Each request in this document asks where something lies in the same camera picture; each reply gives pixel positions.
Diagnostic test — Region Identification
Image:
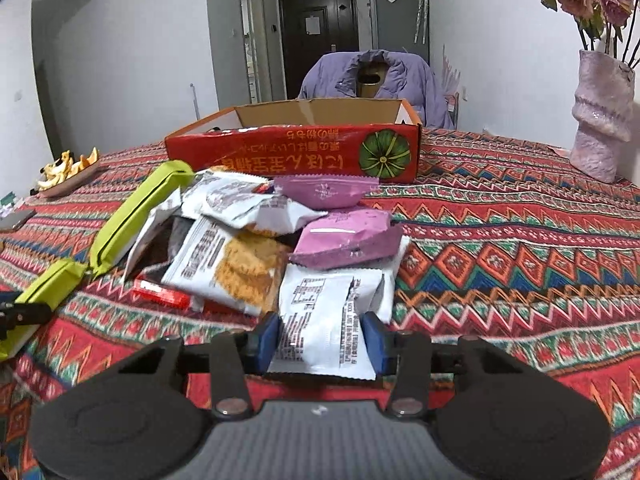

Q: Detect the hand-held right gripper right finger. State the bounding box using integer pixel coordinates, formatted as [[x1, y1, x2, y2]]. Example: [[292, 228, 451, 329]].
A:
[[362, 311, 533, 420]]

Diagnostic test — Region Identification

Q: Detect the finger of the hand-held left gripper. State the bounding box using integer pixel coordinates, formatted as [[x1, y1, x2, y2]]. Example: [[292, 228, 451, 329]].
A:
[[0, 301, 53, 333]]

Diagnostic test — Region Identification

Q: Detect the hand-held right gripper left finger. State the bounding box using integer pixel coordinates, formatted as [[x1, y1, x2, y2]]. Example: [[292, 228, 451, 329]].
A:
[[105, 311, 282, 422]]

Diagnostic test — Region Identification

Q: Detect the lime green snack packet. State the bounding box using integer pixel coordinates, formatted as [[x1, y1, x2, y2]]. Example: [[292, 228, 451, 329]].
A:
[[0, 259, 87, 361], [89, 160, 196, 279]]

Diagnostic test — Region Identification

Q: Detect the white cracker snack packet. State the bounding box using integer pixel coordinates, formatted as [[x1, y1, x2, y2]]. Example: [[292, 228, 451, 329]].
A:
[[161, 215, 292, 317], [227, 194, 328, 237]]

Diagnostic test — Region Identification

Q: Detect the pink snack packet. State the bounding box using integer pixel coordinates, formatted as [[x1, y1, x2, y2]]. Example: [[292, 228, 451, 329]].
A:
[[289, 208, 404, 269], [273, 172, 383, 209]]

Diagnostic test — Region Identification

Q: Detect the red snack packet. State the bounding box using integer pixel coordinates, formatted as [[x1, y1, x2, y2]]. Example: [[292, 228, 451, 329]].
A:
[[132, 265, 236, 313]]

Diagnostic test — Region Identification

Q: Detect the red cardboard box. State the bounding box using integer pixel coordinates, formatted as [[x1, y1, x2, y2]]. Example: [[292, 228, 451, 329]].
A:
[[165, 98, 423, 183]]

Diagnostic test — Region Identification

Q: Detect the dark phone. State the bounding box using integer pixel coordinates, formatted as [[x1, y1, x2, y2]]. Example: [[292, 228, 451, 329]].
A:
[[0, 208, 37, 232]]

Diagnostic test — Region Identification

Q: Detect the brown plate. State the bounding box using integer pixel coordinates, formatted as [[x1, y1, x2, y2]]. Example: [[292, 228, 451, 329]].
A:
[[37, 162, 101, 198]]

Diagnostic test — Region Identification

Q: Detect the plate of yellow fruit peels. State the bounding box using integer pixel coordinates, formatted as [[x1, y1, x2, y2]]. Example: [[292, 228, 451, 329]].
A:
[[39, 147, 100, 186]]

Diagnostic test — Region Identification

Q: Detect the brown chair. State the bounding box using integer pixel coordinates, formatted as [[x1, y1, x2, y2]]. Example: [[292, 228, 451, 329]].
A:
[[356, 60, 390, 98]]

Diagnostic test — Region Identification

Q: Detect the purple puffer jacket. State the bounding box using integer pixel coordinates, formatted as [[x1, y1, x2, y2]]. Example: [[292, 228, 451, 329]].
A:
[[298, 50, 456, 129]]

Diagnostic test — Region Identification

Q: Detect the dark entrance door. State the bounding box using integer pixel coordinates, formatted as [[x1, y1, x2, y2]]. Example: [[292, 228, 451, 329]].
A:
[[278, 0, 358, 100]]

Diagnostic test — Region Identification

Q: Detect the glass interior door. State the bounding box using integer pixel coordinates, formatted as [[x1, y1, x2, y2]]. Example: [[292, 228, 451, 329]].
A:
[[237, 0, 273, 106]]

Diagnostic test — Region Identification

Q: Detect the pink ceramic vase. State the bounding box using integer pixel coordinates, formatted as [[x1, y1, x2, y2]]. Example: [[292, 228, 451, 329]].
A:
[[570, 49, 637, 183]]

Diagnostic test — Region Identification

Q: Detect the grey refrigerator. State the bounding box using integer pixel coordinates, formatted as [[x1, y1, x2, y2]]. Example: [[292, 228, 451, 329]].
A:
[[369, 0, 431, 66]]

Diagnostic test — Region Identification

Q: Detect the clear folded umbrella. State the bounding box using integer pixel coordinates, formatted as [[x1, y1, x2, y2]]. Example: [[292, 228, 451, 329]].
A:
[[414, 0, 430, 45]]

